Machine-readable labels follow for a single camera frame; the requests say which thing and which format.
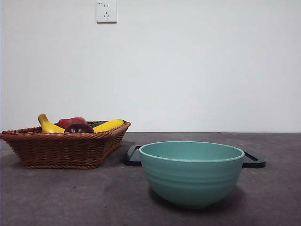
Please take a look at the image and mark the dark rectangular tray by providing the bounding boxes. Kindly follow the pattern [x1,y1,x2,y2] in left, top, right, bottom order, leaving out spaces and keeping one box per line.
[123,145,267,168]

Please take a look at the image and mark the red bell pepper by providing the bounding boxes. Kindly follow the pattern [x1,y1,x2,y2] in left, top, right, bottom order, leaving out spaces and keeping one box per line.
[57,117,87,129]

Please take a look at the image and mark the yellow banana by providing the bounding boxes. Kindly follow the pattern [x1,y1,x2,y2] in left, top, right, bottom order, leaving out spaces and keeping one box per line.
[38,113,125,133]

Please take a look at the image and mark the green vegetable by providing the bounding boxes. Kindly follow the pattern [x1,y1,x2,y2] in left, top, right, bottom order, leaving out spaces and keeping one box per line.
[90,121,108,129]

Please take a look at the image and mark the white wall socket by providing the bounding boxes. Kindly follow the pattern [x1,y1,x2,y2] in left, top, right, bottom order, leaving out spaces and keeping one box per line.
[96,0,118,24]

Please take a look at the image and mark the dark purple plum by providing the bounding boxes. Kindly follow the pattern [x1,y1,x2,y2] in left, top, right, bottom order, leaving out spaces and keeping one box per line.
[64,122,95,134]

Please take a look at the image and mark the brown wicker basket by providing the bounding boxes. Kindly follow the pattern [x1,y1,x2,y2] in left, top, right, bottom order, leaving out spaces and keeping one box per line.
[0,120,131,169]

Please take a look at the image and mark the teal ribbed bowl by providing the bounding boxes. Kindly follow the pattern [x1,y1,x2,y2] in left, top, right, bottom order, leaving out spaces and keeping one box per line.
[138,140,246,210]

